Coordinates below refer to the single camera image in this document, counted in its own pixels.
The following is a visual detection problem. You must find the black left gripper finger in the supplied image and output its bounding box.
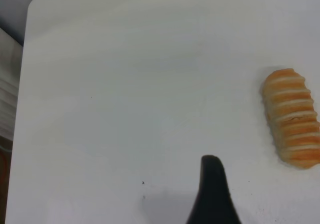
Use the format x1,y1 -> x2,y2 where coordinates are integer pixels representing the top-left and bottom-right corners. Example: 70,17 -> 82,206
185,155 -> 242,224

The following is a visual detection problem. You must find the striped orange bread roll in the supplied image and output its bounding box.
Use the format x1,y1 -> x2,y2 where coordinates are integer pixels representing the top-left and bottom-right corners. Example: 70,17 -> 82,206
259,68 -> 320,170

